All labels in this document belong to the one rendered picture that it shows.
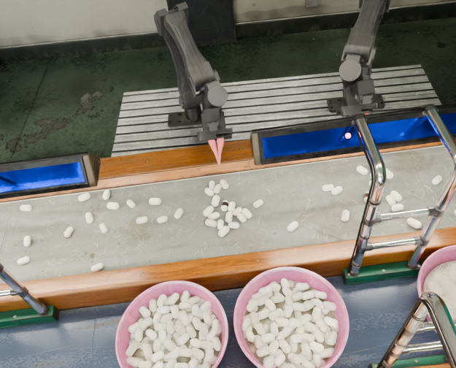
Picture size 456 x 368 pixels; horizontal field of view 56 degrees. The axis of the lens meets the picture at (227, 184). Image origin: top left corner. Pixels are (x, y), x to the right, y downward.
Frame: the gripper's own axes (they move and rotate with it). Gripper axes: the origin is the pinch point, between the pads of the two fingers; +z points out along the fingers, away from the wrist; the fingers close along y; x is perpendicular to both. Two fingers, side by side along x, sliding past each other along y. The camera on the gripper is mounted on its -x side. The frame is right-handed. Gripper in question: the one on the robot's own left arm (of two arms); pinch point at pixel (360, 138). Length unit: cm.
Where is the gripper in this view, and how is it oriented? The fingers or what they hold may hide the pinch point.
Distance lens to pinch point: 127.3
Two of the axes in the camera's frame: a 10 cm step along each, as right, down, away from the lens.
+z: 1.2, 9.9, 0.1
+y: 9.9, -1.2, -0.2
